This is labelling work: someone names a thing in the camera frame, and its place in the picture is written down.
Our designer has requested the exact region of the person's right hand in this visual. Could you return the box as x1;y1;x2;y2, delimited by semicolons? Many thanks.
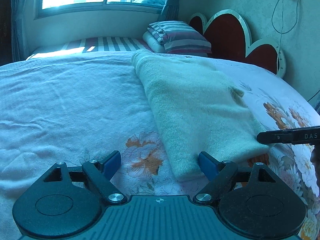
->
310;145;320;183

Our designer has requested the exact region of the striped folded quilt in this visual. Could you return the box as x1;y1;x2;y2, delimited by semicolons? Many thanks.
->
148;21;212;54

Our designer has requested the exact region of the white wall cable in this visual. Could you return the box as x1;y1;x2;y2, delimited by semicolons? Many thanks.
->
271;0;304;75

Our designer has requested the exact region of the white pillow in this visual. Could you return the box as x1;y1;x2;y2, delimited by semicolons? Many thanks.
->
142;31;209;58

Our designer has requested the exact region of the left blue curtain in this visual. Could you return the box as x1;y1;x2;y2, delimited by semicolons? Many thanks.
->
11;0;28;62

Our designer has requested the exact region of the striped bed sheet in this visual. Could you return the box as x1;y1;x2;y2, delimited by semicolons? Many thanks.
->
26;37;151;60

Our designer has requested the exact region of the white floral blanket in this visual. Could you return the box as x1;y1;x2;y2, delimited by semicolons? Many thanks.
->
1;52;319;239

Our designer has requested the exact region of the cream knitted sweater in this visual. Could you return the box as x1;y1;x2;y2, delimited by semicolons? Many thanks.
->
131;50;270;181

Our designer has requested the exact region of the red heart-shaped headboard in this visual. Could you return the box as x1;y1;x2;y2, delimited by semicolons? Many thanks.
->
189;9;286;78

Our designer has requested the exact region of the bedding on window sill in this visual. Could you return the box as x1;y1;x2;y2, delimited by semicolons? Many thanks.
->
133;0;166;7

